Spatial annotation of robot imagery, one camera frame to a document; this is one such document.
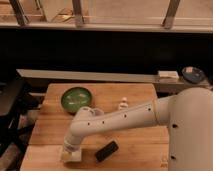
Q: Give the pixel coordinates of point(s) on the white sponge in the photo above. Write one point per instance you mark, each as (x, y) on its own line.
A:
(71, 156)

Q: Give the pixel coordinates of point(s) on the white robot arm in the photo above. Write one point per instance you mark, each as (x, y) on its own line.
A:
(188, 116)

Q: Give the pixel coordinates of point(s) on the black rectangular block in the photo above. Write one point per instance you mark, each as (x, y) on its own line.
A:
(106, 151)

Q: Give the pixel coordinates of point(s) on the white paper cup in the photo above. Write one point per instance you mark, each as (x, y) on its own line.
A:
(96, 111)

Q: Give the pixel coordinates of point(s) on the white box on shelf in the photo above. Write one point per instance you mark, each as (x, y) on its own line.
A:
(168, 74)

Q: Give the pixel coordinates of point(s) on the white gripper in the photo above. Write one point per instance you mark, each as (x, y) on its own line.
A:
(70, 147)

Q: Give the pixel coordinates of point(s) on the long grey shelf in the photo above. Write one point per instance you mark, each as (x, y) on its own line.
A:
(162, 85)

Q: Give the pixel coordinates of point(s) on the blue plate on shelf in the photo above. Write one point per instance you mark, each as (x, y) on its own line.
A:
(193, 75)

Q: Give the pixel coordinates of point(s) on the green bowl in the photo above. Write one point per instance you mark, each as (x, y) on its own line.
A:
(74, 98)

